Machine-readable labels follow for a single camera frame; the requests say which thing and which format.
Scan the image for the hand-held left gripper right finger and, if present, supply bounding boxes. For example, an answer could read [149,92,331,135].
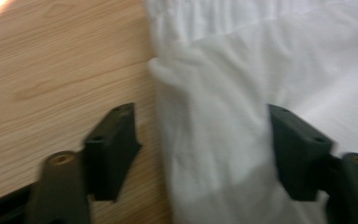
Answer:
[266,103,337,203]

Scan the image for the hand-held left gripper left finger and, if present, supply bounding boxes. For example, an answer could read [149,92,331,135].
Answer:
[83,102,143,203]

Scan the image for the white skirt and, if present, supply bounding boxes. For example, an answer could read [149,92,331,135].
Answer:
[143,0,358,224]

